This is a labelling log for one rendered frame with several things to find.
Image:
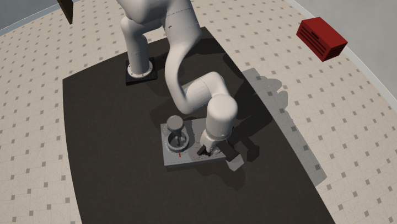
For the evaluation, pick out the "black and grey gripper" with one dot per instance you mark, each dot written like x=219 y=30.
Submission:
x=208 y=144

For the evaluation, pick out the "white toothed gear with red arrow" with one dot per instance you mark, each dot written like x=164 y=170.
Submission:
x=216 y=151

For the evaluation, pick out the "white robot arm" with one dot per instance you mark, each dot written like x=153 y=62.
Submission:
x=183 y=32

